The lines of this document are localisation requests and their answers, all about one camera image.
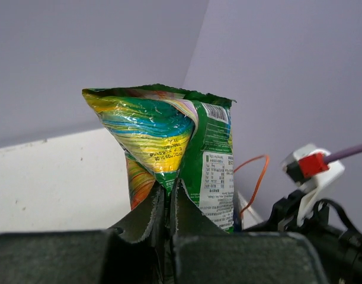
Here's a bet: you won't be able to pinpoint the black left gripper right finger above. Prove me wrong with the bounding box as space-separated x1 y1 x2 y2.
170 182 328 283

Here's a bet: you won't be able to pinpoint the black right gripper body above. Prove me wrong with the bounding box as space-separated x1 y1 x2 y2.
243 190 362 283

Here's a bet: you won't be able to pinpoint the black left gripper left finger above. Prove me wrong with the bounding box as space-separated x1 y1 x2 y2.
0 186 165 283

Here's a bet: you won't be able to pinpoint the green snack bag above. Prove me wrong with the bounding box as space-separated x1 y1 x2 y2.
82 84 234 232

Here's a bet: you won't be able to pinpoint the beige paper bag orange handles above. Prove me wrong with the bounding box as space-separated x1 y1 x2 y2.
232 154 270 230

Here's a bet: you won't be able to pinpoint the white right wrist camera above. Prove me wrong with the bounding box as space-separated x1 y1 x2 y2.
281 143 345 226

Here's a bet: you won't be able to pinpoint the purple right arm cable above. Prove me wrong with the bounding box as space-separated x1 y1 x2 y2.
322 141 362 164

